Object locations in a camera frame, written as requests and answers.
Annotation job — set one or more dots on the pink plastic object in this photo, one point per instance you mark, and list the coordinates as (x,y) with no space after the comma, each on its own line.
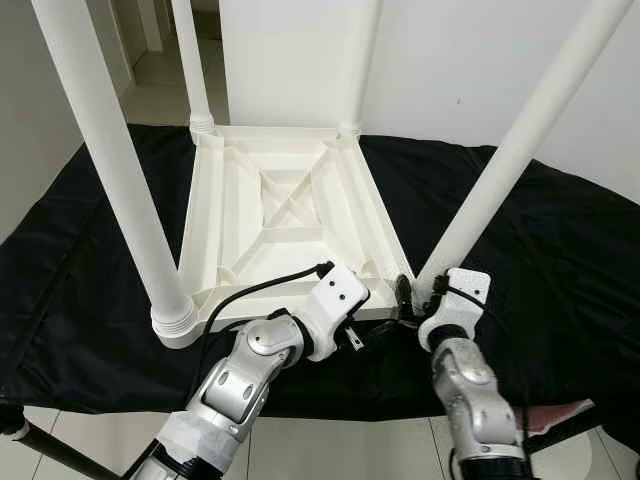
(555,415)

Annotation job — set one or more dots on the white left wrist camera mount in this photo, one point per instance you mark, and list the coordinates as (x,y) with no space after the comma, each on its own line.
(335,295)

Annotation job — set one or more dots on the black tablecloth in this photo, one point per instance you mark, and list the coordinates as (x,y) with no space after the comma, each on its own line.
(570,280)

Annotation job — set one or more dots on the white door frame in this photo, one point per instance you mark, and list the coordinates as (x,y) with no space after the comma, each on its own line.
(152,22)

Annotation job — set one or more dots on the white plastic children table top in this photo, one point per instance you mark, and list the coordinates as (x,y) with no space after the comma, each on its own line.
(240,220)

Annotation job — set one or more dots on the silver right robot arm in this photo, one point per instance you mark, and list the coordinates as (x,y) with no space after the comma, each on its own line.
(470,400)

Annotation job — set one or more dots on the black metal table leg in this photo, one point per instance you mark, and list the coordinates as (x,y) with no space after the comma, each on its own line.
(50,452)
(562,432)

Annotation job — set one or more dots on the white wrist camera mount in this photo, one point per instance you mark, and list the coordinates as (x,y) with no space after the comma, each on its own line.
(465,285)
(335,295)

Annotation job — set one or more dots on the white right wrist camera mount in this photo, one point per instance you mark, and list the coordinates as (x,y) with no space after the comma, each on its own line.
(465,285)

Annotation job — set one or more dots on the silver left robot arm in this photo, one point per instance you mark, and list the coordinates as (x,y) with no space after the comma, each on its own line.
(235,385)

